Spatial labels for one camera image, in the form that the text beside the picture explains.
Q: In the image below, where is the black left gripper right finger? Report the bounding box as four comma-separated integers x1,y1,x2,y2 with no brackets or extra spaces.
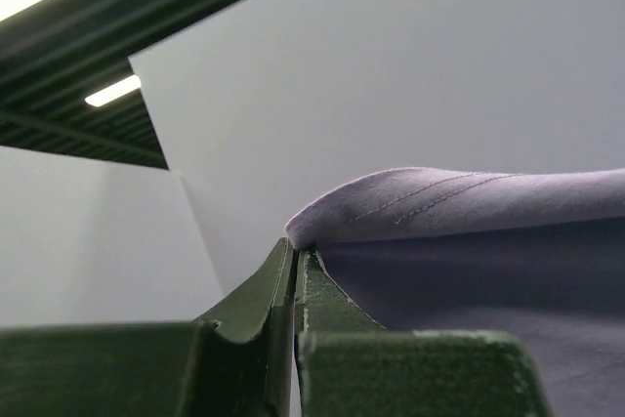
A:
296,251,552,417

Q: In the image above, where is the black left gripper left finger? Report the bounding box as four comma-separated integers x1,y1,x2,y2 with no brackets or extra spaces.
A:
1,239,296,416

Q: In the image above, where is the purple t shirt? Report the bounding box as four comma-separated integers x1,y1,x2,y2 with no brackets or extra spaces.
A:
285,167,624,416

